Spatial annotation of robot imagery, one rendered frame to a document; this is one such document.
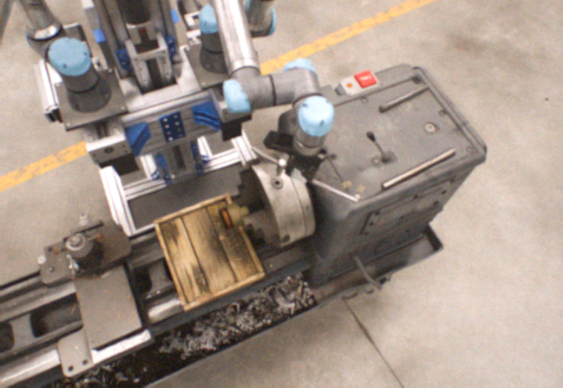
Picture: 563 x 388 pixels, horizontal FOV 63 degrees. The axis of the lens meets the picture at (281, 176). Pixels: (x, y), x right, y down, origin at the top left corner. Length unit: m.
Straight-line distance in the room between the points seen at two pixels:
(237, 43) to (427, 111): 0.79
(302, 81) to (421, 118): 0.68
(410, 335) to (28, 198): 2.32
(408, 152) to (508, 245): 1.60
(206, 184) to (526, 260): 1.90
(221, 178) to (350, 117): 1.22
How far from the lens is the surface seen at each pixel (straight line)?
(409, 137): 1.57
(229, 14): 1.17
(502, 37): 4.09
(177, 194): 2.60
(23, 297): 1.90
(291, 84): 1.04
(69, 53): 1.65
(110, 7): 1.74
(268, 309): 1.94
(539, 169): 3.40
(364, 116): 1.58
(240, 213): 1.50
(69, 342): 1.72
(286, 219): 1.43
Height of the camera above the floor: 2.49
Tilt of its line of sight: 61 degrees down
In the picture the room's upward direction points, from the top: 5 degrees clockwise
